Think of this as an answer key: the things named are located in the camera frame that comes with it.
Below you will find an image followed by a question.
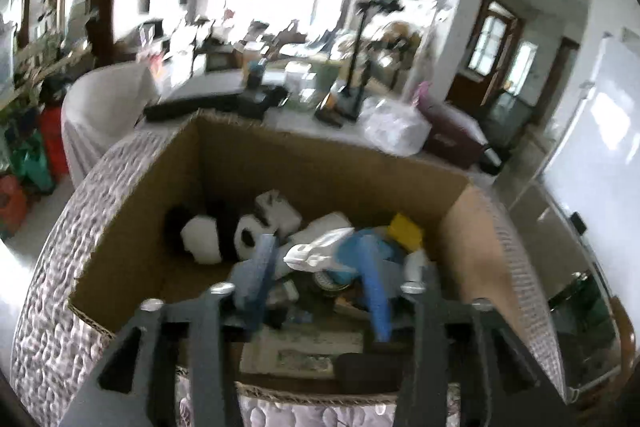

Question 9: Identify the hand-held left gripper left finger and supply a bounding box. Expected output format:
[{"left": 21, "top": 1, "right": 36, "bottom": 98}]
[{"left": 57, "top": 232, "right": 282, "bottom": 427}]

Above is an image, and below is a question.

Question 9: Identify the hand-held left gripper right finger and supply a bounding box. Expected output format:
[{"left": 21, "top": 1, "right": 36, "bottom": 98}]
[{"left": 355, "top": 233, "right": 576, "bottom": 427}]

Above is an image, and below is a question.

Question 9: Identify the white sprayer head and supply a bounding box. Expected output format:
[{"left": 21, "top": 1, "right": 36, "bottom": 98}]
[{"left": 282, "top": 227, "right": 357, "bottom": 274}]

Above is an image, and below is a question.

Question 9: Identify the black white panda plush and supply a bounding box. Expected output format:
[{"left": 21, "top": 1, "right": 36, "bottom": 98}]
[{"left": 165, "top": 202, "right": 281, "bottom": 266}]

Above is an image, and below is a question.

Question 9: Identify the brown cardboard box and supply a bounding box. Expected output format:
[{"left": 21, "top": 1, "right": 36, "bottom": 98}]
[{"left": 67, "top": 109, "right": 569, "bottom": 408}]

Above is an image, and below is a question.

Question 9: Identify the blue plastic box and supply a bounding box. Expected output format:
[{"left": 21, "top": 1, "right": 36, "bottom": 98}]
[{"left": 340, "top": 229, "right": 417, "bottom": 279}]

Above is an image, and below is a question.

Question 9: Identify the white hinged case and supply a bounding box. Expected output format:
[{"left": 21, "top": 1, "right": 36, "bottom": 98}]
[{"left": 255, "top": 189, "right": 304, "bottom": 238}]

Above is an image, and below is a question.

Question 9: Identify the yellow block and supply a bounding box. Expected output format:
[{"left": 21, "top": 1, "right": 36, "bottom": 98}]
[{"left": 387, "top": 213, "right": 426, "bottom": 251}]

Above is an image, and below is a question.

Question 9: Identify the white spray bottle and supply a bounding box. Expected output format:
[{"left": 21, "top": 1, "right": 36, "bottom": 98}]
[{"left": 290, "top": 211, "right": 354, "bottom": 248}]

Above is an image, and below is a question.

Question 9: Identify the flat printed card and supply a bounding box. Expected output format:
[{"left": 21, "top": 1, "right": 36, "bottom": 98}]
[{"left": 240, "top": 329, "right": 366, "bottom": 381}]

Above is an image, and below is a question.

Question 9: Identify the long grey table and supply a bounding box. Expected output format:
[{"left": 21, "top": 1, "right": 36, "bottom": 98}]
[{"left": 135, "top": 57, "right": 501, "bottom": 188}]

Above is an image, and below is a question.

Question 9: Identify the clear plastic bag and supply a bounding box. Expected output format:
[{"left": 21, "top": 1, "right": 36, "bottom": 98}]
[{"left": 360, "top": 97, "right": 434, "bottom": 158}]

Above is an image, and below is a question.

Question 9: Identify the maroon box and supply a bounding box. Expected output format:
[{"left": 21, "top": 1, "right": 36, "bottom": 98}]
[{"left": 417, "top": 99, "right": 489, "bottom": 170}]

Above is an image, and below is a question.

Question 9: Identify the black keyboard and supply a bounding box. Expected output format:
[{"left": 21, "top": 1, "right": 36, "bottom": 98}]
[{"left": 142, "top": 89, "right": 247, "bottom": 124}]

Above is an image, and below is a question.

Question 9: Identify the green cup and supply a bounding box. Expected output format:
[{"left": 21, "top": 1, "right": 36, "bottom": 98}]
[{"left": 312, "top": 59, "right": 344, "bottom": 100}]

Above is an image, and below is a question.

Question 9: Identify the quilted leaf print bedspread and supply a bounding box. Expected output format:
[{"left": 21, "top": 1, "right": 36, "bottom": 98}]
[{"left": 10, "top": 127, "right": 566, "bottom": 427}]

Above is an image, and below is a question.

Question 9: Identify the white chair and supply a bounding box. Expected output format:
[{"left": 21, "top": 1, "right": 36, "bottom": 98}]
[{"left": 60, "top": 59, "right": 162, "bottom": 188}]

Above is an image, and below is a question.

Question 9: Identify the black tripod stand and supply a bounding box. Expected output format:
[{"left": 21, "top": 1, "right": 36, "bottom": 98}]
[{"left": 344, "top": 0, "right": 406, "bottom": 124}]

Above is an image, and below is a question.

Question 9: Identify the red bag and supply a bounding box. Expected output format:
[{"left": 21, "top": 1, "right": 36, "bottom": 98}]
[{"left": 37, "top": 107, "right": 69, "bottom": 178}]

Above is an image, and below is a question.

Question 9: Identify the whiteboard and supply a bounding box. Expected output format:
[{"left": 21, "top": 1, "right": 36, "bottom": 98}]
[{"left": 542, "top": 34, "right": 640, "bottom": 268}]

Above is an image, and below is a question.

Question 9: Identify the brown framed glass door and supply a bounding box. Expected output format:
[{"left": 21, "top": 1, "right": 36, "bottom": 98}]
[{"left": 447, "top": 0, "right": 526, "bottom": 108}]

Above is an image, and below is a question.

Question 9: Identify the cluttered storage shelf rack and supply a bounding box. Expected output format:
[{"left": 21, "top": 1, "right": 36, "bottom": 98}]
[{"left": 0, "top": 32, "right": 96, "bottom": 118}]

